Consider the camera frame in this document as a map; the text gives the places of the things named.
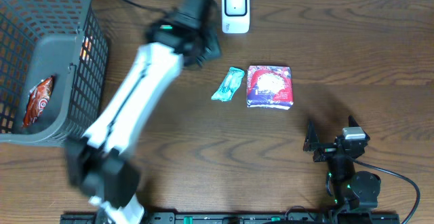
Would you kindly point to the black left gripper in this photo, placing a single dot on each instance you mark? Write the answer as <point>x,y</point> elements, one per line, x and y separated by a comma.
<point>210,51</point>

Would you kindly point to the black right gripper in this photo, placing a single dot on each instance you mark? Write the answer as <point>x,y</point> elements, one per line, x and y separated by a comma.
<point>312,142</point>

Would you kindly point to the teal snack packet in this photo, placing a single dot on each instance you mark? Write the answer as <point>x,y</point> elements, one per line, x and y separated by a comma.
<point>229,85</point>

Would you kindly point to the red purple noodle packet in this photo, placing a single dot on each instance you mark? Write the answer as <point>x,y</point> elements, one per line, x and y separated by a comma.
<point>270,87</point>

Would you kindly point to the orange tissue pack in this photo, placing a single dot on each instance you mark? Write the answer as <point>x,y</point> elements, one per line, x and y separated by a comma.
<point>86,48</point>

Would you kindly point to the orange-brown snack bar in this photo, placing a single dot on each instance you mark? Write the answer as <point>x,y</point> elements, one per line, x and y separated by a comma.
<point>38,99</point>

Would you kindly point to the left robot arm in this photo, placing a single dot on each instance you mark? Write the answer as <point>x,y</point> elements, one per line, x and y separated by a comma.
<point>98,163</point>

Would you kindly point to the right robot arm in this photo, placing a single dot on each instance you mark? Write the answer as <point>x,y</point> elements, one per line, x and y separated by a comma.
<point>354,192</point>

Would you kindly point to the white barcode scanner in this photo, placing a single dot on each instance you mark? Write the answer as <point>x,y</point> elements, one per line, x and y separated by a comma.
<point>235,16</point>

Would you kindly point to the grey plastic mesh basket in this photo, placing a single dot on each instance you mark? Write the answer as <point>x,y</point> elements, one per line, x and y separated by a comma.
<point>42,38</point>

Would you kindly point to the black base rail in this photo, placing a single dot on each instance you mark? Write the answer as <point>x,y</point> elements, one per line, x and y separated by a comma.
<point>173,218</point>

